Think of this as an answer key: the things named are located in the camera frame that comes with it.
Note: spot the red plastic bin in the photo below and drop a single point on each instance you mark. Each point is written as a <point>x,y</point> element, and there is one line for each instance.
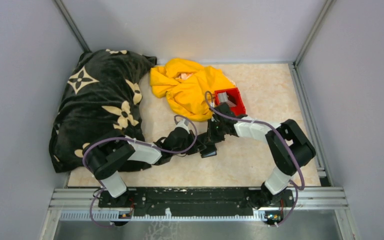
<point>239,107</point>

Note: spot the yellow jacket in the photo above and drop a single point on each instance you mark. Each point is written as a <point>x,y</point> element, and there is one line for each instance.
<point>184,82</point>

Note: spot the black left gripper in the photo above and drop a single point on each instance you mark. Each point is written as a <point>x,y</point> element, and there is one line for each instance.
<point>198,147</point>

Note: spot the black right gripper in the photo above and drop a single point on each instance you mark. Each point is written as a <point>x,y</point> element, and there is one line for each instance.
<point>212,137</point>

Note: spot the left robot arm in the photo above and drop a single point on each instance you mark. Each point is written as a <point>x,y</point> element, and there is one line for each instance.
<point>115,153</point>

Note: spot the black floral blanket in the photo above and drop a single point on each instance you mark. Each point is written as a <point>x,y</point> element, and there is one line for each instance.
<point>101,95</point>

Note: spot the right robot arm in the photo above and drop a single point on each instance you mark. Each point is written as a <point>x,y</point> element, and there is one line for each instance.
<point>289,146</point>

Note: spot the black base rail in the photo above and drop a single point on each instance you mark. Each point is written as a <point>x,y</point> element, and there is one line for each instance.
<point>196,202</point>

